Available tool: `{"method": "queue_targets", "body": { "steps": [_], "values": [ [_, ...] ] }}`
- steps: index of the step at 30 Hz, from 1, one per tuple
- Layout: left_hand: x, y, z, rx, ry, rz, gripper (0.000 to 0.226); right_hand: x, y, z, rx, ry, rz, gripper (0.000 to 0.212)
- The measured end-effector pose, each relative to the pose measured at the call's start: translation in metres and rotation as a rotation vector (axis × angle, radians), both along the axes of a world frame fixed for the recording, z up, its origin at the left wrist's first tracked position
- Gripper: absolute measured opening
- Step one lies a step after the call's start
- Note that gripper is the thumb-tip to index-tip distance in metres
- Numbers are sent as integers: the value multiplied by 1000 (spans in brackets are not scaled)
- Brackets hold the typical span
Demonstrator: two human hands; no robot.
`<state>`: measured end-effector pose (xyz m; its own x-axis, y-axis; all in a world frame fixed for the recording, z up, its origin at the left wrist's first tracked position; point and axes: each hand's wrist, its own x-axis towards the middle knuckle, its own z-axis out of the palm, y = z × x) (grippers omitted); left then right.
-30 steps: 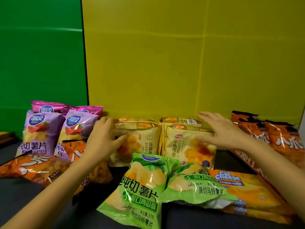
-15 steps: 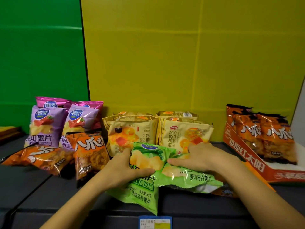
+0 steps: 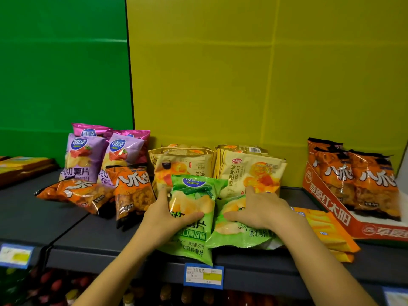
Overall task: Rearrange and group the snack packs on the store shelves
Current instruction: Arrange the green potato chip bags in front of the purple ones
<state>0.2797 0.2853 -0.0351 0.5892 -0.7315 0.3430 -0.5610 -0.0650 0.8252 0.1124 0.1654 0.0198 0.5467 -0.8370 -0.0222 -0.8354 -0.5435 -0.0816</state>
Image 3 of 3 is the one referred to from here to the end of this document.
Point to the person's right hand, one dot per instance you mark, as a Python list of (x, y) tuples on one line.
[(267, 211)]

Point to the person's left hand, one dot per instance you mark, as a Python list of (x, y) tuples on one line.
[(159, 223)]

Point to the person's right thumb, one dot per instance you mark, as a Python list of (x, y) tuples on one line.
[(236, 216)]

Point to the person's left thumb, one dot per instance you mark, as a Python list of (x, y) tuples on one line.
[(188, 218)]

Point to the green potato chips packet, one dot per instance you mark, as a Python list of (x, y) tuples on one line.
[(194, 195), (237, 237)]

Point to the person's right forearm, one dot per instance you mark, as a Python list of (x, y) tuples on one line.
[(322, 264)]

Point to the person's left forearm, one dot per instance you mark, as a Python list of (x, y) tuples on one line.
[(118, 277)]

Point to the yellow croissant bread packet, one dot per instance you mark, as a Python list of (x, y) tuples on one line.
[(248, 173), (188, 146), (245, 149), (181, 167)]

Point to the blue framed shelf price tag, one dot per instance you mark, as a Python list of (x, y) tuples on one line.
[(397, 297), (15, 255), (204, 276)]

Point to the orange crispy snack packet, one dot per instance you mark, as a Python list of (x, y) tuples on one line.
[(318, 146), (376, 184), (79, 194), (134, 191), (338, 175)]

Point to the dark grey metal shelf board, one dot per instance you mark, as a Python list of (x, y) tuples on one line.
[(102, 242), (25, 216)]

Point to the purple potato chips packet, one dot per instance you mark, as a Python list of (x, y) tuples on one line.
[(122, 152), (84, 159)]

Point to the flat yellow orange snack packet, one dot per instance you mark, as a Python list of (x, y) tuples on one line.
[(342, 256), (328, 229)]

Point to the pink potato chips packet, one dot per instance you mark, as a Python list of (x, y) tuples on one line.
[(142, 136), (91, 129)]

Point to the orange cardboard display box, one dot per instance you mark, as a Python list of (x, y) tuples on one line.
[(334, 213)]

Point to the row of drink bottles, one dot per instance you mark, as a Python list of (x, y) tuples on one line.
[(57, 286)]

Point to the flat yellow brown boxes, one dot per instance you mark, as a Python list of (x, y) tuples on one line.
[(22, 170)]

